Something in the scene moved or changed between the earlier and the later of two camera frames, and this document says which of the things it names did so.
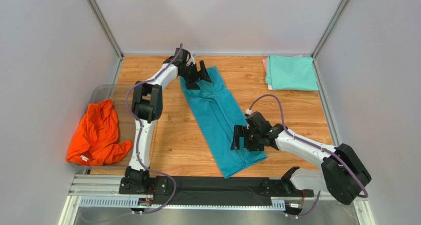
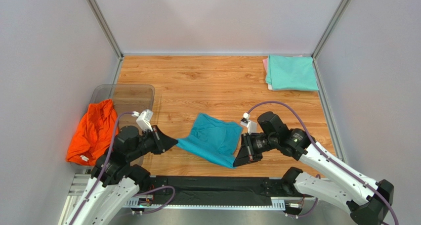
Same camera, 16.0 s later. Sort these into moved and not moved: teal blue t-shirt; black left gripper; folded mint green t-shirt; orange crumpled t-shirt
Moved: black left gripper; teal blue t-shirt
Not moved: orange crumpled t-shirt; folded mint green t-shirt
